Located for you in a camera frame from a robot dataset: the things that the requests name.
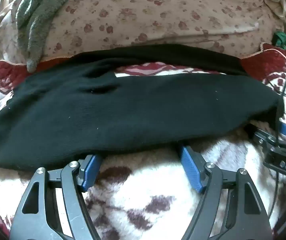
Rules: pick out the black pants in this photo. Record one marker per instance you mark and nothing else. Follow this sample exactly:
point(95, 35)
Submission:
point(133, 120)

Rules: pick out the grey fluffy garment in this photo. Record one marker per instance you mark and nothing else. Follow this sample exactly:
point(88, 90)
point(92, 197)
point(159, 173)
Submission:
point(40, 30)

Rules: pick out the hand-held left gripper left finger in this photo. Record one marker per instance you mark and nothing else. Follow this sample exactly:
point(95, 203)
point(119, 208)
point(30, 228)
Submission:
point(91, 172)

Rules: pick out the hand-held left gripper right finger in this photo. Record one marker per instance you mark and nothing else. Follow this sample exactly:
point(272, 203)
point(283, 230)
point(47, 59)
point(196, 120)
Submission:
point(191, 170)

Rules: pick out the green cloth item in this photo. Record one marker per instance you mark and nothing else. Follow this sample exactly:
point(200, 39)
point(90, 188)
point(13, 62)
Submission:
point(281, 40)

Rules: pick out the red white floral plush blanket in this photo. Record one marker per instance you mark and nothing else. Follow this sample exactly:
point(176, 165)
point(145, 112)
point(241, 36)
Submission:
point(143, 187)

